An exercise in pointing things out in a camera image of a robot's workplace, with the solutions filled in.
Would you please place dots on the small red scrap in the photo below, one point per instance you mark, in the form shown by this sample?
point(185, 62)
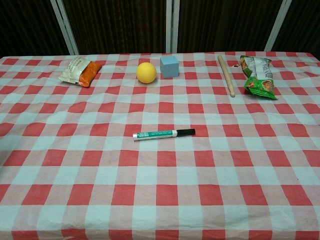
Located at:
point(235, 65)

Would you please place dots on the light blue cube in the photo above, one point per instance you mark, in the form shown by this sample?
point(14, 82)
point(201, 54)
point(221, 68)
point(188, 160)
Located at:
point(169, 67)

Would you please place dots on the black marker cap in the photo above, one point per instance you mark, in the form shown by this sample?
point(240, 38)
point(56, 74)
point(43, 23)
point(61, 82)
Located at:
point(186, 132)

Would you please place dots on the red white checkered tablecloth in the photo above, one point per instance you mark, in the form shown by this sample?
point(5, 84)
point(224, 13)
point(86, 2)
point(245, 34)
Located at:
point(160, 175)

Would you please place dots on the dark brown partition panel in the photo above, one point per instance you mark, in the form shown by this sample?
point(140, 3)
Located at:
point(220, 25)
point(27, 27)
point(300, 25)
point(117, 25)

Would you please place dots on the green snack bag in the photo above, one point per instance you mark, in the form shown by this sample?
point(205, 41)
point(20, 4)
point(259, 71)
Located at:
point(260, 77)

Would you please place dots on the white green marker body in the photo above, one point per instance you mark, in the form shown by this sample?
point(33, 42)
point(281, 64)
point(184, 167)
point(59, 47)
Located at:
point(155, 135)

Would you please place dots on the yellow ball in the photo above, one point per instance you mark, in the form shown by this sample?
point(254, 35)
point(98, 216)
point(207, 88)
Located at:
point(146, 72)

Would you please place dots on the wooden stick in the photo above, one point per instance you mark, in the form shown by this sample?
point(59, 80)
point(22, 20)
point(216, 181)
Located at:
point(226, 75)

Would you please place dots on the orange white snack packet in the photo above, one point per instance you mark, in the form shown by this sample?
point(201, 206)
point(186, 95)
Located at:
point(80, 71)

